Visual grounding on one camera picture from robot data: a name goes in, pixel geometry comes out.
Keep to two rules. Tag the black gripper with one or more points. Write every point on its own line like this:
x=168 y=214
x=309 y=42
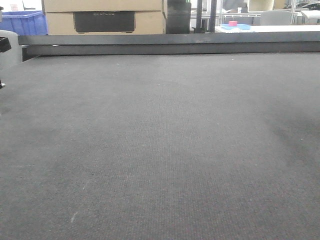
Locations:
x=5 y=44

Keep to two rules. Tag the black cabinet block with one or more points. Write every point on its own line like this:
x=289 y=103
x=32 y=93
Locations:
x=178 y=17

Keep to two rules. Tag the white background table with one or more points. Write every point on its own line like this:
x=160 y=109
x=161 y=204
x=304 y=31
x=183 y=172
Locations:
x=273 y=28

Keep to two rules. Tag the black vertical post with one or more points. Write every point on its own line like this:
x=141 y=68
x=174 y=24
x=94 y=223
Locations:
x=212 y=18

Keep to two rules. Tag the black conveyor side rail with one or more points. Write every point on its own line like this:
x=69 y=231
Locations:
x=171 y=44

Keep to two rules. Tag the upper cardboard box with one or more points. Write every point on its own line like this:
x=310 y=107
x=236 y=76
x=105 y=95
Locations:
x=104 y=5

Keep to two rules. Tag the blue plastic crate background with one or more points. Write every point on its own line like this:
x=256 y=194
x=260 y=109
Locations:
x=25 y=23

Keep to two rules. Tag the blue tray on table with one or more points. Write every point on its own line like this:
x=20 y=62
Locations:
x=239 y=26

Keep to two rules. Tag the black conveyor belt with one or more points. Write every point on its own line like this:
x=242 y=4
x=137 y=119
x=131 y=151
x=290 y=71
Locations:
x=161 y=147

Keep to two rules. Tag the lower cardboard box black print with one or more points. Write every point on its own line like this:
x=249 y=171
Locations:
x=106 y=23

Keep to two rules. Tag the grey chair left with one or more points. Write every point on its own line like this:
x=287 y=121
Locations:
x=13 y=56

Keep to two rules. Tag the pink tape roll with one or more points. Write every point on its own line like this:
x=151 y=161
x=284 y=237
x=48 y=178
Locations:
x=232 y=23

